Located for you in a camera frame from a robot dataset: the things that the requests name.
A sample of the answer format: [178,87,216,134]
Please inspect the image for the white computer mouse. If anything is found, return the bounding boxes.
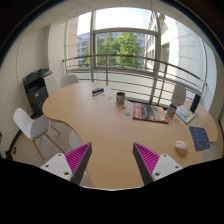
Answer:
[175,141,188,155]

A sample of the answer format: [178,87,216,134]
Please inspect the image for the small colourful can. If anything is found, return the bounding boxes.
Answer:
[167,104,177,117]

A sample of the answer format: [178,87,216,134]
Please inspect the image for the black office printer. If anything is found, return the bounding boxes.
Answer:
[23,68,56,117]

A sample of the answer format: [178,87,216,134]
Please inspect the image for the white chair wooden legs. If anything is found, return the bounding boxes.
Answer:
[13,108,64,153]

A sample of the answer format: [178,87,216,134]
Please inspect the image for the black speaker right edge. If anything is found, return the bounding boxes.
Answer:
[190,94,201,113]

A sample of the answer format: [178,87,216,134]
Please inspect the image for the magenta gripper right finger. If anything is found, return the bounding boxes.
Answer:
[133,143,182,185]

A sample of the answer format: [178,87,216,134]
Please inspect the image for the red magazine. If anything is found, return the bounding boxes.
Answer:
[133,103,168,123]

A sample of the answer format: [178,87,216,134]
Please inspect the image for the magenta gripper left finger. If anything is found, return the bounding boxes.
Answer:
[41,143,92,185]

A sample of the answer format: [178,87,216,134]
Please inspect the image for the dark patterned mug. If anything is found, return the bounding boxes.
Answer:
[116,92,125,105]

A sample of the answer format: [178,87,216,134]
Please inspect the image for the metal window railing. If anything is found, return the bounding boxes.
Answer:
[63,54,206,106]

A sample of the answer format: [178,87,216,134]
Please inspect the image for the light blue booklet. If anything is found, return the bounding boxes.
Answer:
[176,105,195,123]

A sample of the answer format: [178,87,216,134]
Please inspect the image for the blue speckled mouse pad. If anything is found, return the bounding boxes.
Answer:
[189,126,210,151]

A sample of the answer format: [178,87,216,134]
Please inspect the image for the white chair right side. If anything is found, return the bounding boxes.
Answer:
[171,84,186,106]

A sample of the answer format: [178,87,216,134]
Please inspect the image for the white chair behind table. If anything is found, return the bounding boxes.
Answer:
[61,74,79,87]

